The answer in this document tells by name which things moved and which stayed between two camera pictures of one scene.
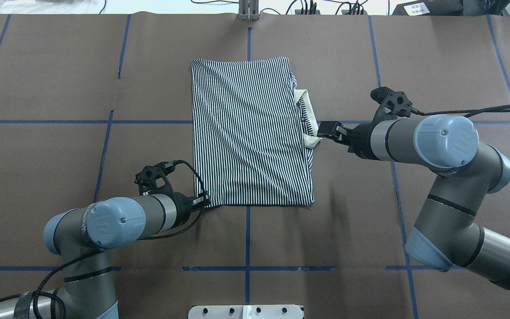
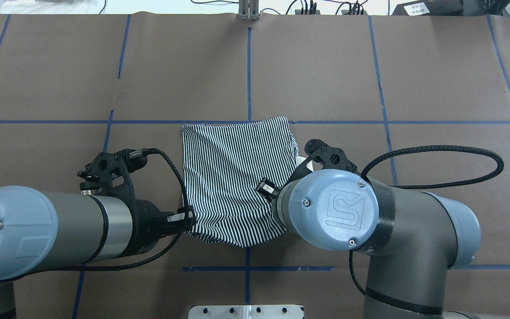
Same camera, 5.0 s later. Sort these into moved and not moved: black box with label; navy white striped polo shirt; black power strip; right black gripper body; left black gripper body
Moved: navy white striped polo shirt; left black gripper body; right black gripper body
Not moved: black power strip; black box with label
